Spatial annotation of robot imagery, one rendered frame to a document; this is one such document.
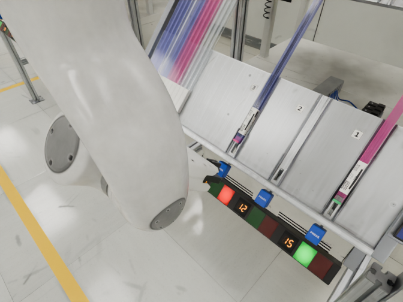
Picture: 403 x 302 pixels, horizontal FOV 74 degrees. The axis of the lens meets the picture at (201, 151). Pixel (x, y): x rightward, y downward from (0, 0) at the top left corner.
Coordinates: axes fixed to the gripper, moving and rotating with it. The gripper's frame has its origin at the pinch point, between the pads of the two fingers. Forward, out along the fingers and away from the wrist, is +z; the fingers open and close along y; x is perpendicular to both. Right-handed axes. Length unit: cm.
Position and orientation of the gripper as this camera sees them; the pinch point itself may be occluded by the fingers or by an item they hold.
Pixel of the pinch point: (210, 167)
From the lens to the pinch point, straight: 54.6
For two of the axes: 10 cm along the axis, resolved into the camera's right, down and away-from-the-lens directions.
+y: 7.1, 4.8, -5.1
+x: 4.8, -8.6, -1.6
